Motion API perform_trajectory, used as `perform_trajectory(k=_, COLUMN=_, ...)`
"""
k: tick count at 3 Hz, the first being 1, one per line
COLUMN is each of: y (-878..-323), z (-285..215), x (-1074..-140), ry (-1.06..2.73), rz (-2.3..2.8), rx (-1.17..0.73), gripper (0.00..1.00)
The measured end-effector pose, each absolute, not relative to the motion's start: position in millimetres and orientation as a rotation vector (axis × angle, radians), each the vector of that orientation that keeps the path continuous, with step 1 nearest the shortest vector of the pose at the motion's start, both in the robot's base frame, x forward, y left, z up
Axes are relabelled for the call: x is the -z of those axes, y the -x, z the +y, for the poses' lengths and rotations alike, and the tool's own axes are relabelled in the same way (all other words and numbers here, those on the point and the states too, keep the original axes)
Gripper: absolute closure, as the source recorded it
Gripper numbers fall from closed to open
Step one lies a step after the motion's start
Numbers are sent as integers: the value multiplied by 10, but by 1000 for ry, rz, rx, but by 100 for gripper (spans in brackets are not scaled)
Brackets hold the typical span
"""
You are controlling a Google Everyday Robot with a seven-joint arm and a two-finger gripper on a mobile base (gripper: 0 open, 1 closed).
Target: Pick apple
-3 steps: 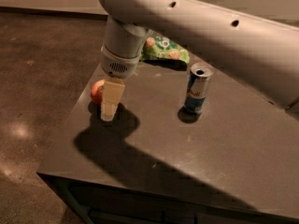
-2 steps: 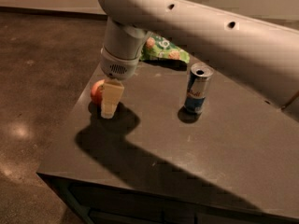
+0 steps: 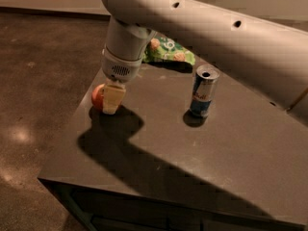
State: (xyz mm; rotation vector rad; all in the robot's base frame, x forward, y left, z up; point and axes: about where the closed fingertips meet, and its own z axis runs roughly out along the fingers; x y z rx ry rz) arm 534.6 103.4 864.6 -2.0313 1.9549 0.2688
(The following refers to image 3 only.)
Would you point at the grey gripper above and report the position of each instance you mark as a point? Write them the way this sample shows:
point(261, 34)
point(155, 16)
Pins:
point(119, 67)

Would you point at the red apple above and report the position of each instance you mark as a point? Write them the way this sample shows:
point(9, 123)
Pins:
point(97, 97)

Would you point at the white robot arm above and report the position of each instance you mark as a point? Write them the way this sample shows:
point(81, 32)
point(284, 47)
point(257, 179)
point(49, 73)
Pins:
point(267, 57)

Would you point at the green snack bag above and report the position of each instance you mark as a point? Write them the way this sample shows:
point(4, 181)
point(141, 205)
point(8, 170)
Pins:
point(162, 49)

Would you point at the blue silver energy drink can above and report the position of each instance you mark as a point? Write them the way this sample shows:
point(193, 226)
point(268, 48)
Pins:
point(203, 89)

